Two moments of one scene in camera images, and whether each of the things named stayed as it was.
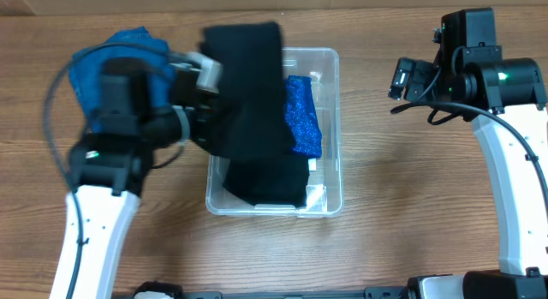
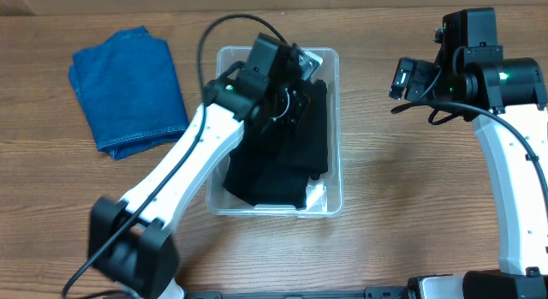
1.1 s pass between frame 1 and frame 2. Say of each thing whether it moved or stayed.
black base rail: stayed
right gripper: stayed
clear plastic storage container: stayed
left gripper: moved
